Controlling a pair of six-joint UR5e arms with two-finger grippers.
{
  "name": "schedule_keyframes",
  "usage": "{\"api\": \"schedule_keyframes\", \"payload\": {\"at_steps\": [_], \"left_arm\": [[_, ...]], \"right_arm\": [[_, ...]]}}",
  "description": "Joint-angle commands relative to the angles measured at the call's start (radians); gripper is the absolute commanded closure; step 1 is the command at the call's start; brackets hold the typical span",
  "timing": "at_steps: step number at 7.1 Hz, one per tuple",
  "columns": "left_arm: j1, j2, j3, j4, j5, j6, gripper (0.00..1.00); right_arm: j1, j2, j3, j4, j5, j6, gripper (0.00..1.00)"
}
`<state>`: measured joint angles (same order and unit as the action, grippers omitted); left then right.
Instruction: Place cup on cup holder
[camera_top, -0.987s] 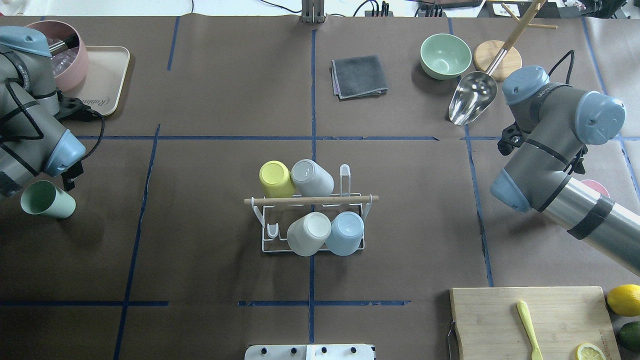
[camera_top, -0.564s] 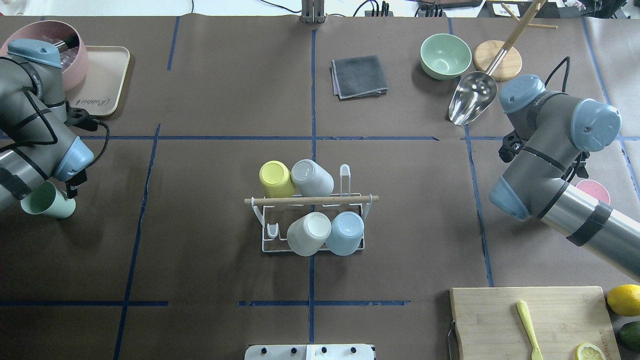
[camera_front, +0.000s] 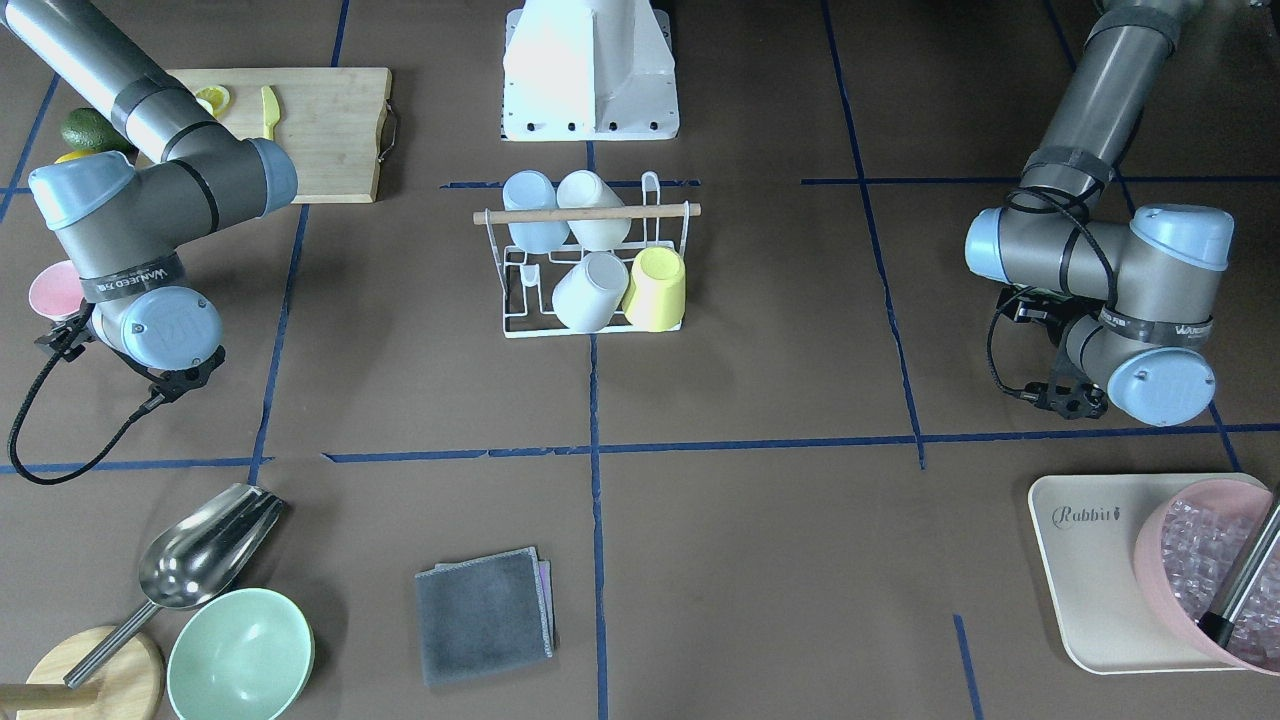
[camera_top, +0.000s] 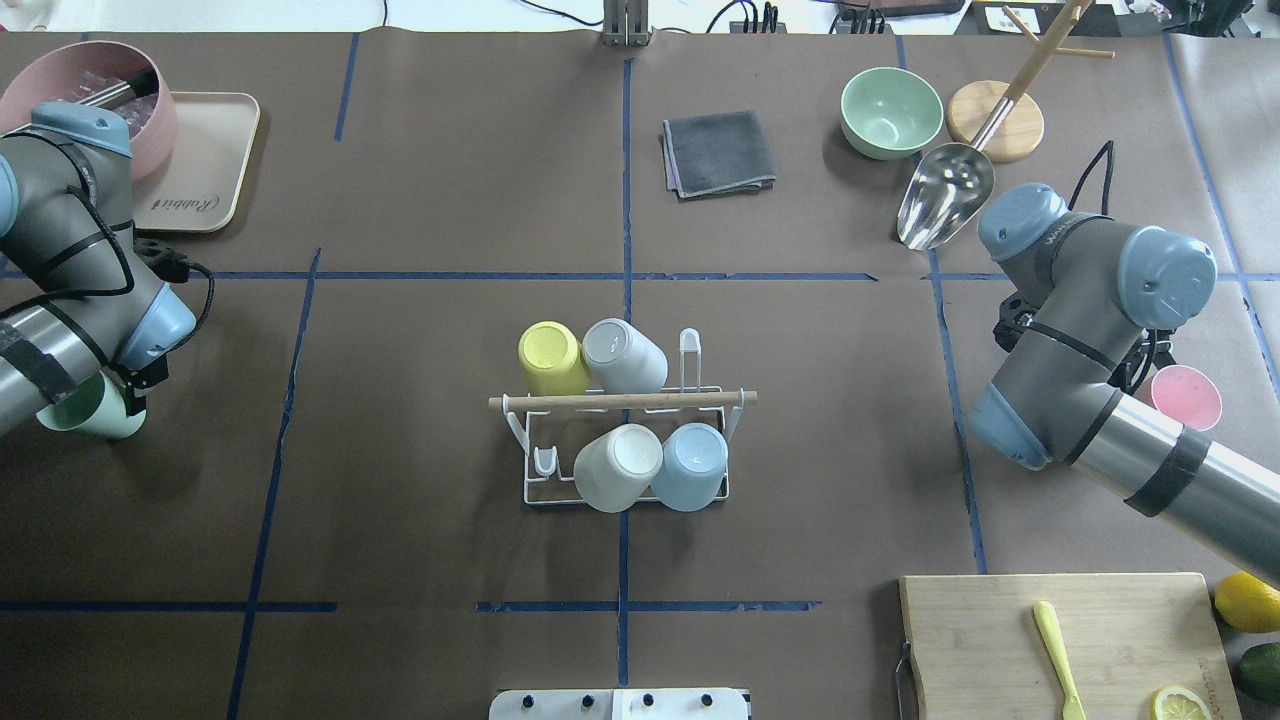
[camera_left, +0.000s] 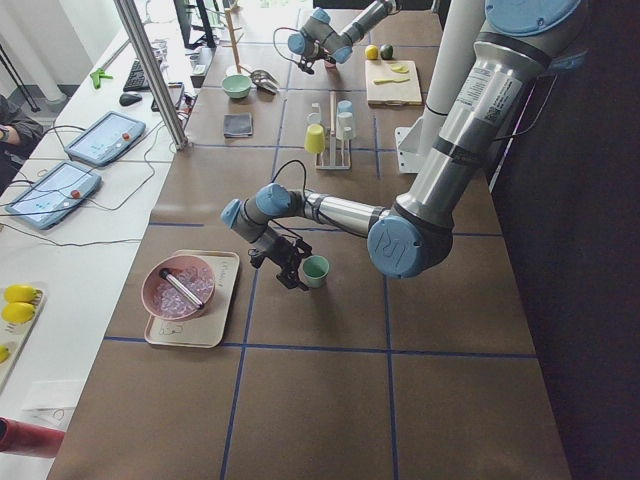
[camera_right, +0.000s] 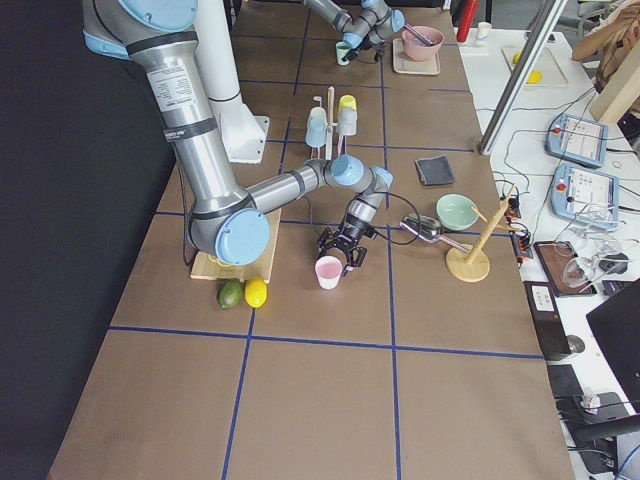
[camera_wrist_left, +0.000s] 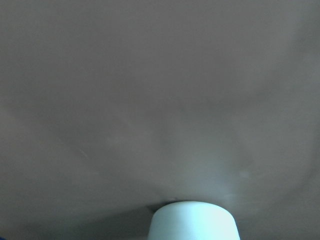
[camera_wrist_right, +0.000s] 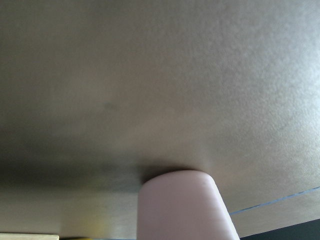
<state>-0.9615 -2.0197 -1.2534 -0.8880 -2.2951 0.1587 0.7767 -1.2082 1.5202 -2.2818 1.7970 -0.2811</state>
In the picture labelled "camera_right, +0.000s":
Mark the black tablet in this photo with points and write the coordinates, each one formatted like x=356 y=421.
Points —
x=554 y=257

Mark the person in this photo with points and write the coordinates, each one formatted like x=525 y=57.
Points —
x=613 y=42

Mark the upper teach pendant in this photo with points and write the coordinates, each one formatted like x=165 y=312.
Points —
x=578 y=140

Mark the pink cup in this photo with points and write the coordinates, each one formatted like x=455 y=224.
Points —
x=328 y=270

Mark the light blue cup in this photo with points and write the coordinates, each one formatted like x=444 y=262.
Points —
x=317 y=123

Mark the safety glasses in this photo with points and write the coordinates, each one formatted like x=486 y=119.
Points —
x=581 y=272

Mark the pink bowl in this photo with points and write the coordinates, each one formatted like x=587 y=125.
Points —
x=417 y=50

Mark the teach pendant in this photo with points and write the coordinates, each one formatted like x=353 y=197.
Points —
x=585 y=196
x=578 y=140

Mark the lower teach pendant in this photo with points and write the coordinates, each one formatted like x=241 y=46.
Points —
x=585 y=196

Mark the whole lemon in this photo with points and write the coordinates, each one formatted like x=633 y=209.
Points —
x=255 y=292

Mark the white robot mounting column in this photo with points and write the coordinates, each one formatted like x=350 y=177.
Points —
x=243 y=134

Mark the mint green cup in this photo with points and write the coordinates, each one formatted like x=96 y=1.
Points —
x=342 y=50

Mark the white paper cup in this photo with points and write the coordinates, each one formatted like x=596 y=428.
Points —
x=482 y=31

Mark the grey folded cloth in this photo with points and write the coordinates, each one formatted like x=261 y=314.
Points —
x=435 y=171

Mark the mint green bowl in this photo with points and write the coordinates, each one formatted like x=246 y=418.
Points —
x=455 y=212

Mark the avocado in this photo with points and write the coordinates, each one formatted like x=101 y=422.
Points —
x=230 y=293

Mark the yellow cup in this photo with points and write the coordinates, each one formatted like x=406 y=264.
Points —
x=347 y=102

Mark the black power strip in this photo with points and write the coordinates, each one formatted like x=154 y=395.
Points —
x=520 y=235

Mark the metal scoop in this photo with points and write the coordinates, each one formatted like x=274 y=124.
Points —
x=430 y=230

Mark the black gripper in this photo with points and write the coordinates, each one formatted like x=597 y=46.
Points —
x=352 y=230
x=358 y=47

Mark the wooden mug tree stand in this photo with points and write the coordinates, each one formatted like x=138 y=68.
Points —
x=474 y=266

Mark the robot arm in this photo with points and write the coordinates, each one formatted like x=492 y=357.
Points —
x=371 y=28
x=185 y=50

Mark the wooden cutting board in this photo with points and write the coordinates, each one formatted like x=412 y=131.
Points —
x=208 y=267

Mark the white cutting board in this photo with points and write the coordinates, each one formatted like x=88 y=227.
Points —
x=546 y=71

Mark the white wire cup rack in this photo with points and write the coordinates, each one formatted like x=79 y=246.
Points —
x=327 y=103

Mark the grey cup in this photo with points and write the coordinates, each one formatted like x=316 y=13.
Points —
x=347 y=122

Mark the aluminium frame post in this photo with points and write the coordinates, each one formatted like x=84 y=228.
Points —
x=540 y=30

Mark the beige tray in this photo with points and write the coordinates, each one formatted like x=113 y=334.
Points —
x=403 y=64

